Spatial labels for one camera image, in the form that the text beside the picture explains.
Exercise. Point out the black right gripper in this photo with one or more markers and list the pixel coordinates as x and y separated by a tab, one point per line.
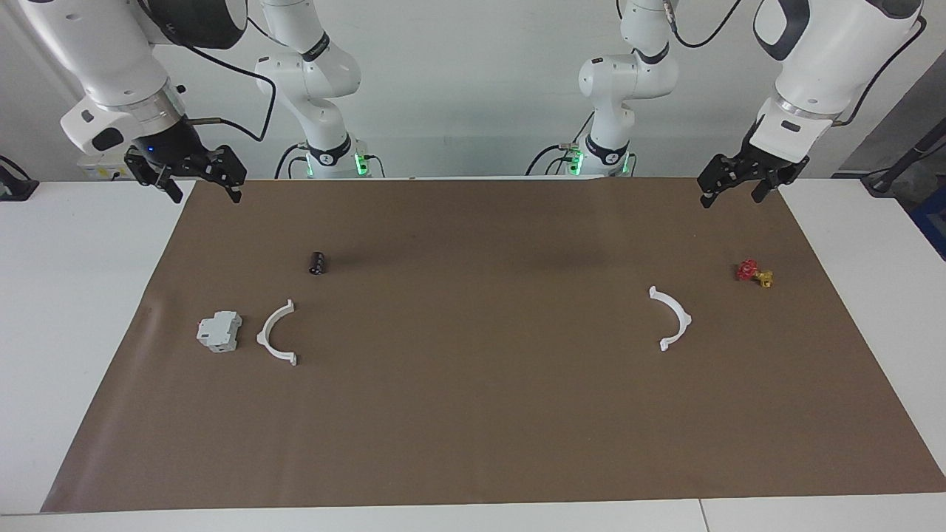
168	148

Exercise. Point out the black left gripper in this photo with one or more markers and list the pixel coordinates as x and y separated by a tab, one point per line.
768	164

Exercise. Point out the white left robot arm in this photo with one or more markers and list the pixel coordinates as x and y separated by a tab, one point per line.
835	44

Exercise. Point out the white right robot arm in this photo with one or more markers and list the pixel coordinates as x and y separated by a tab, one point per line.
96	44

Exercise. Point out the red and yellow valve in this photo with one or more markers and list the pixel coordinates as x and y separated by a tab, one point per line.
748	270

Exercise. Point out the white power strip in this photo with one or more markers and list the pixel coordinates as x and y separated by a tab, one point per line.
100	171

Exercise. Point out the black cylindrical capacitor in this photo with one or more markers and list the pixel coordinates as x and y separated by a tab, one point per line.
318	264

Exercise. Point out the white circuit breaker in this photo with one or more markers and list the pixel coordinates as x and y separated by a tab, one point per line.
219	331

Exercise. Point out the black stand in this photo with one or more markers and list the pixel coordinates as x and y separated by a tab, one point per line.
898	166

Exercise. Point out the blue crate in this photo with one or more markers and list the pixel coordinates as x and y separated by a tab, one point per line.
933	229

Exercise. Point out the brown paper mat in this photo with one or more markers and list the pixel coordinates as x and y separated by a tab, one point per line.
473	414

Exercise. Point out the black clamp mount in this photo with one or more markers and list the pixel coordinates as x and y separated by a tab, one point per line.
16	188

